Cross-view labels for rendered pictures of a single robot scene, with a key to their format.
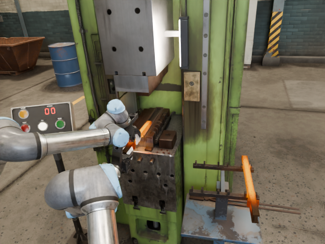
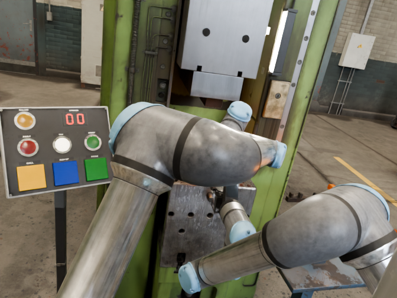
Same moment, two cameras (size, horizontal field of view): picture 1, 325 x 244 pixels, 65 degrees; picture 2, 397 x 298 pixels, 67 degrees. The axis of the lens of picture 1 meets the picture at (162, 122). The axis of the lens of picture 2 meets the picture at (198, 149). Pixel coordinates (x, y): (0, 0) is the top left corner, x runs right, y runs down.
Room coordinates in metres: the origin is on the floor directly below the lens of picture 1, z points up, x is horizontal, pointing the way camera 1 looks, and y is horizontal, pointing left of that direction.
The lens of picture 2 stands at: (0.34, 0.77, 1.52)
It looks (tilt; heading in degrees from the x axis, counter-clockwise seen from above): 22 degrees down; 330
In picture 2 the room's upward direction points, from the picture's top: 10 degrees clockwise
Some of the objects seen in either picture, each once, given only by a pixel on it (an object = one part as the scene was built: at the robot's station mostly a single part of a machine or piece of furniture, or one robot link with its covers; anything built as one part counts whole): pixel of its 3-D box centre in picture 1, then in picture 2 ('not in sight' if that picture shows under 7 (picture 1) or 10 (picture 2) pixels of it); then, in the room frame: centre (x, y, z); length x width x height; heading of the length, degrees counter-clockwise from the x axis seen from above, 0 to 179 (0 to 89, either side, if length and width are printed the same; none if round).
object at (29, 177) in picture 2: not in sight; (31, 177); (1.29, 0.80, 1.01); 0.07 x 0.05 x 0.07; 98
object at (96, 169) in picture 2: not in sight; (96, 169); (1.32, 0.60, 1.01); 0.07 x 0.05 x 0.07; 98
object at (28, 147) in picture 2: (24, 128); (28, 147); (1.34, 0.81, 1.09); 0.05 x 0.03 x 0.04; 73
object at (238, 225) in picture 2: not in sight; (240, 231); (0.89, 0.27, 1.00); 0.11 x 0.08 x 0.09; 163
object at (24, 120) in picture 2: (23, 114); (25, 120); (1.38, 0.81, 1.16); 0.05 x 0.03 x 0.04; 73
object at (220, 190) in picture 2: (119, 166); (226, 202); (1.04, 0.23, 0.99); 0.12 x 0.08 x 0.09; 163
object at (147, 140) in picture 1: (148, 124); not in sight; (1.55, 0.10, 0.96); 0.42 x 0.20 x 0.09; 163
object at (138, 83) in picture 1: (143, 73); (207, 77); (1.55, 0.10, 1.32); 0.42 x 0.20 x 0.10; 163
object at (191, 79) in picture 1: (191, 86); (276, 99); (1.38, -0.18, 1.27); 0.09 x 0.02 x 0.17; 73
